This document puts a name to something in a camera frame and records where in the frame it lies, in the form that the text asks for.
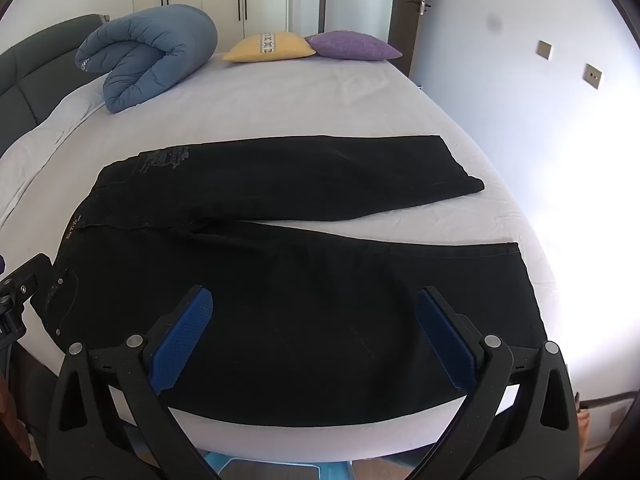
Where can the black pants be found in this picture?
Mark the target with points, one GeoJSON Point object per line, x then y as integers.
{"type": "Point", "coordinates": [300, 285]}

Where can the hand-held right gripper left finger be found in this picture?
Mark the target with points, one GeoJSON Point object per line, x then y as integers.
{"type": "Point", "coordinates": [182, 340]}

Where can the brown wooden door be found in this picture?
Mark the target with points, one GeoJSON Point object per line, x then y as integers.
{"type": "Point", "coordinates": [402, 25]}

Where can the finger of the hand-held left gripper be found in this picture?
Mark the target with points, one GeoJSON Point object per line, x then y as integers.
{"type": "Point", "coordinates": [27, 280]}

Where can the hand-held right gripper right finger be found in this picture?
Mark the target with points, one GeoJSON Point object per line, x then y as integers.
{"type": "Point", "coordinates": [445, 340]}

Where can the rolled blue duvet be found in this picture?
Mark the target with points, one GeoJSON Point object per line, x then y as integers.
{"type": "Point", "coordinates": [150, 55]}

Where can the bed with white sheet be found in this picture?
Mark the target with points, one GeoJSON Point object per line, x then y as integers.
{"type": "Point", "coordinates": [300, 100]}

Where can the blue storage box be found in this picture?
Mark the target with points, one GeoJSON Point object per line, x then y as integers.
{"type": "Point", "coordinates": [310, 470]}

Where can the yellow pillow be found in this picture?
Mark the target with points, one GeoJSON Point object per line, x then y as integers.
{"type": "Point", "coordinates": [280, 50]}

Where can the purple pillow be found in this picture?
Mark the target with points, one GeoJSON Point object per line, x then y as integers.
{"type": "Point", "coordinates": [350, 46]}

